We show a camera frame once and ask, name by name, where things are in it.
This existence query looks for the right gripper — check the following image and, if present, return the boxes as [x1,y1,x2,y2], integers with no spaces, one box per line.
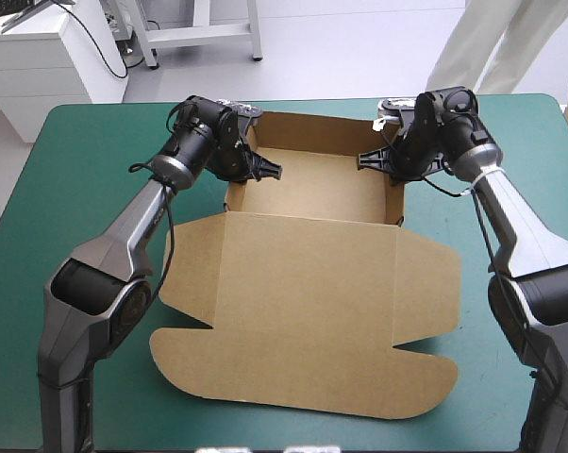
[356,92,444,186]

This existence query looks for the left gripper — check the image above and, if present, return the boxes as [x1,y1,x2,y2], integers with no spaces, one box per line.
[210,110,284,184]

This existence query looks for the brown cardboard box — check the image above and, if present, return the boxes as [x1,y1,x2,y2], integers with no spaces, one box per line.
[149,111,463,421]

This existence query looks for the person's legs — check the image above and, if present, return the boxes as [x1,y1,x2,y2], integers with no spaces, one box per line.
[425,0,568,95]

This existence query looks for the white cabinet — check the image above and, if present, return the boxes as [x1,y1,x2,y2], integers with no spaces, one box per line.
[0,8,129,144]

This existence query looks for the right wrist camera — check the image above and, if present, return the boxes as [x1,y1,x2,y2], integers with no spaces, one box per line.
[376,96,416,126]

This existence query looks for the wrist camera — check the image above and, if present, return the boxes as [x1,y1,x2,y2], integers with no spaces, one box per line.
[376,96,416,126]
[217,98,265,120]

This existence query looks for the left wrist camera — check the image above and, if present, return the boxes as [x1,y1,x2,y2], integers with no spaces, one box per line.
[217,98,265,120]

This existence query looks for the black cable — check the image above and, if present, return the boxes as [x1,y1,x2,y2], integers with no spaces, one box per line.
[423,159,561,402]
[127,159,177,303]

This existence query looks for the white metal table frame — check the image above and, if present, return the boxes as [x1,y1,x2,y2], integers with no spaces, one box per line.
[109,0,265,71]

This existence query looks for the thin black cord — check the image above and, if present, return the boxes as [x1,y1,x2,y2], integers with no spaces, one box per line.
[59,2,130,80]

